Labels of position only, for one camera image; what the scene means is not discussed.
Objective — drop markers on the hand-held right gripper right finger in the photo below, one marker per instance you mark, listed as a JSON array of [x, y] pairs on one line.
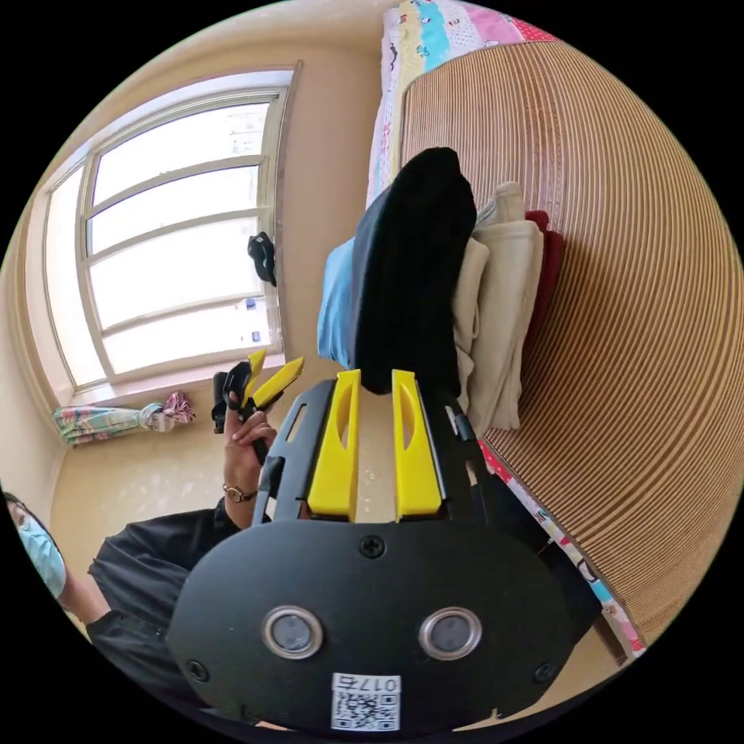
[[415, 465]]

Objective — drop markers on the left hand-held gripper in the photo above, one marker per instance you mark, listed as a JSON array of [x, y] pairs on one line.
[[229, 395]]

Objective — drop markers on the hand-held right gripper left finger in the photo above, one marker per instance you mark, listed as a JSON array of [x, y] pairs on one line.
[[332, 459]]

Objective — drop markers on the black pants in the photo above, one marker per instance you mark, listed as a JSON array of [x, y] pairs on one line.
[[407, 279]]

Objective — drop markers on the person's left forearm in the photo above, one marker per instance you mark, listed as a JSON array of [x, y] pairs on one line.
[[239, 507]]

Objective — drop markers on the person's left hand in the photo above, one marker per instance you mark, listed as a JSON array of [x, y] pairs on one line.
[[247, 450]]

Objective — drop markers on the window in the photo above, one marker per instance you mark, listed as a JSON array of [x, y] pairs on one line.
[[174, 261]]

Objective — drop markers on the floral curtain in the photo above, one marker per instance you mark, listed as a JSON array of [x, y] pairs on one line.
[[104, 419]]

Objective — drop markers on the pile of clothes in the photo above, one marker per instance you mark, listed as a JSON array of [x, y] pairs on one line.
[[500, 302]]

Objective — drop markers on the bed with woven mat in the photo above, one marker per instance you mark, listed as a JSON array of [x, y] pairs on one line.
[[639, 349]]

